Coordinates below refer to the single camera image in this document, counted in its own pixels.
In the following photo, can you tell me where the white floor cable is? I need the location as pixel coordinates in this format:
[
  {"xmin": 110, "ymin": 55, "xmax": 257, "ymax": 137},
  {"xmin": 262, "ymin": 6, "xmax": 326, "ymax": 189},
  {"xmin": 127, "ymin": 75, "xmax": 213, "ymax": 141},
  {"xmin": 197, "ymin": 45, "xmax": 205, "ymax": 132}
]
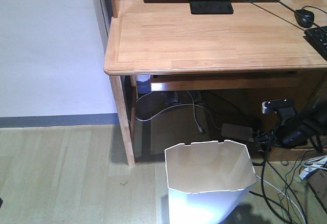
[{"xmin": 256, "ymin": 174, "xmax": 307, "ymax": 224}]

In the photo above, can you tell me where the white cable under desk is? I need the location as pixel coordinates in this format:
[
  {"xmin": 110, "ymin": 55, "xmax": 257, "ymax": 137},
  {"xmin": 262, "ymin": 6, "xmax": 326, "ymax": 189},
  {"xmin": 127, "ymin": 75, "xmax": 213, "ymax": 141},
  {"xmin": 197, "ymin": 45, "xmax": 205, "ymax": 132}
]
[{"xmin": 134, "ymin": 90, "xmax": 222, "ymax": 135}]

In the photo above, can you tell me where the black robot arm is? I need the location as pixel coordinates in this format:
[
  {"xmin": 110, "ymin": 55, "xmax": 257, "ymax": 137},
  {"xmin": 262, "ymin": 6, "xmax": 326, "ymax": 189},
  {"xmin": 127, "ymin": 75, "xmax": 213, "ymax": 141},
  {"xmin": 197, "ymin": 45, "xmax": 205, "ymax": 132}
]
[{"xmin": 252, "ymin": 99, "xmax": 326, "ymax": 153}]

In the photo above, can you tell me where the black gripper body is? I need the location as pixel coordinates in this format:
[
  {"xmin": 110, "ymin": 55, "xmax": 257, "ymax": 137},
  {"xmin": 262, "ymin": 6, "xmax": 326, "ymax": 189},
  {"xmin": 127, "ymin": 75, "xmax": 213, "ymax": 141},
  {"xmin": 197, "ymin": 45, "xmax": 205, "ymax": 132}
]
[{"xmin": 271, "ymin": 119, "xmax": 311, "ymax": 149}]

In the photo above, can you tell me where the white power strip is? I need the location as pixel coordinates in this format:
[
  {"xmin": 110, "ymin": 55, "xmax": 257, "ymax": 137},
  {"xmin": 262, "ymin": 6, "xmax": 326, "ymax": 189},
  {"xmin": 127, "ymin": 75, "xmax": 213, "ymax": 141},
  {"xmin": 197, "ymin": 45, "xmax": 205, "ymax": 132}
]
[{"xmin": 221, "ymin": 123, "xmax": 254, "ymax": 142}]

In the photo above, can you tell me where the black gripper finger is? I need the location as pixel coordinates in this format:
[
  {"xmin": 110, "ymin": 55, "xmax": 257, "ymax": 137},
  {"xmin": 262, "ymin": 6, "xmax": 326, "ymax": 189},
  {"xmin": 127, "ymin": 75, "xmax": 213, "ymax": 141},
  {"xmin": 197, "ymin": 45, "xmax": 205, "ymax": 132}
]
[{"xmin": 252, "ymin": 130, "xmax": 272, "ymax": 152}]

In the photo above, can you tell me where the black floor cable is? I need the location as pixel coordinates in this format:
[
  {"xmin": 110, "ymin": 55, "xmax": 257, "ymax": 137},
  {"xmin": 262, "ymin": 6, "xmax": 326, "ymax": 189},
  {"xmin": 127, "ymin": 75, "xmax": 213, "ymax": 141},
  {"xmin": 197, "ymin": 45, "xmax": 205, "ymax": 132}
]
[{"xmin": 249, "ymin": 157, "xmax": 327, "ymax": 224}]

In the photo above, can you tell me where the black keyboard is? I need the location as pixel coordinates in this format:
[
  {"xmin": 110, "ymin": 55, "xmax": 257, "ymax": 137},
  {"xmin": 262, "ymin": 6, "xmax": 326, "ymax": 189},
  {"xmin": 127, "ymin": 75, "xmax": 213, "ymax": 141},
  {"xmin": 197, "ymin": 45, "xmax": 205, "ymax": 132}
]
[{"xmin": 304, "ymin": 26, "xmax": 327, "ymax": 60}]

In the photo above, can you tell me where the wooden desk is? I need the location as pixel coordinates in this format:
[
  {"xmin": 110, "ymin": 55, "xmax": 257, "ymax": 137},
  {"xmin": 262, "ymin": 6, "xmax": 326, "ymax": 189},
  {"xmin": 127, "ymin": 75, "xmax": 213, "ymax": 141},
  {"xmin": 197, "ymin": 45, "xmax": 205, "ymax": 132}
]
[{"xmin": 104, "ymin": 0, "xmax": 326, "ymax": 166}]

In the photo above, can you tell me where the black computer mouse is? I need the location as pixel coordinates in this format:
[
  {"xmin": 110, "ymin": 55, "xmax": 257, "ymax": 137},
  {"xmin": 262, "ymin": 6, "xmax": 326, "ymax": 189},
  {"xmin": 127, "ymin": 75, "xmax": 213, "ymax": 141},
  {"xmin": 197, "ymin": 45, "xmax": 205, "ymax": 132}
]
[{"xmin": 294, "ymin": 9, "xmax": 314, "ymax": 28}]

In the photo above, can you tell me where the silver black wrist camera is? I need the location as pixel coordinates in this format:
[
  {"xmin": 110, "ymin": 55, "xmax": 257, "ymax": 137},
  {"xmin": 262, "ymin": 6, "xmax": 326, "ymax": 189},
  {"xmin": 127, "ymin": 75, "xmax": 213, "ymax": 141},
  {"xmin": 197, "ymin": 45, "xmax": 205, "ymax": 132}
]
[{"xmin": 262, "ymin": 98, "xmax": 297, "ymax": 125}]

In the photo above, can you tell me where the black monitor stand base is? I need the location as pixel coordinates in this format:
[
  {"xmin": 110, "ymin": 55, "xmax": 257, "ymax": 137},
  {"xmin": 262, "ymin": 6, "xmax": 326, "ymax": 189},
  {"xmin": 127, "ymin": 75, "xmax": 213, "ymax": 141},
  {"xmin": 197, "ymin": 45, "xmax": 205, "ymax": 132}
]
[{"xmin": 189, "ymin": 0, "xmax": 234, "ymax": 15}]

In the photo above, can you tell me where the white plastic trash bin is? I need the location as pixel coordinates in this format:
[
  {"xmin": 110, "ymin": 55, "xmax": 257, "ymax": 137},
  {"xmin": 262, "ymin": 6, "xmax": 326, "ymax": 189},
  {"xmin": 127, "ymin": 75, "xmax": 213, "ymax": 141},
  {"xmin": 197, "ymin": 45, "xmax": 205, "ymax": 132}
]
[{"xmin": 165, "ymin": 140, "xmax": 258, "ymax": 223}]

